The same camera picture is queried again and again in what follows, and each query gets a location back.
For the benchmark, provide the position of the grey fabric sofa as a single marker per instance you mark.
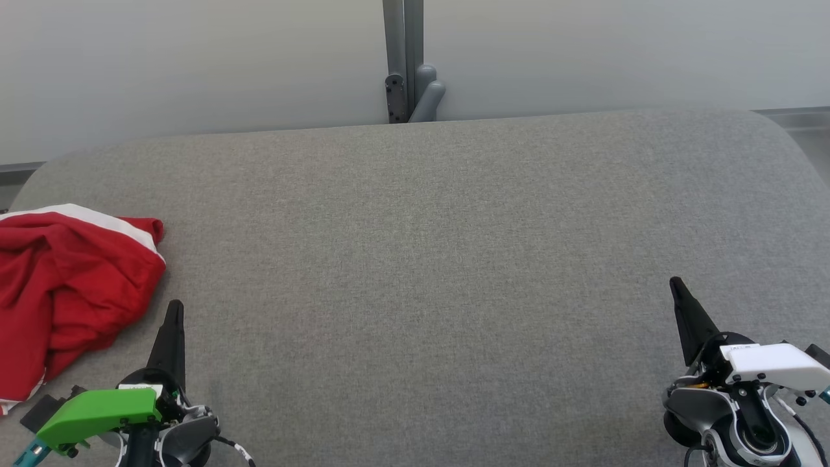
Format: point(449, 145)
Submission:
point(415, 259)

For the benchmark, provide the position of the grey metal partition post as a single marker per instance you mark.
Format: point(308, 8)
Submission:
point(395, 39)

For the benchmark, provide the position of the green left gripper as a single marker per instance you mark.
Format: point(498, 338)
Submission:
point(97, 412)

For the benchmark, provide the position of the red and white t-shirt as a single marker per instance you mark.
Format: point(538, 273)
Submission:
point(71, 285)

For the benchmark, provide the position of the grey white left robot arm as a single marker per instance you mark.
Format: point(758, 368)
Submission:
point(194, 438)

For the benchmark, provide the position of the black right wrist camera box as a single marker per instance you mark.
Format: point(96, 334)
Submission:
point(818, 355)

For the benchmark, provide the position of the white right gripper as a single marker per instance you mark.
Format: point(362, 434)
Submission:
point(771, 366)

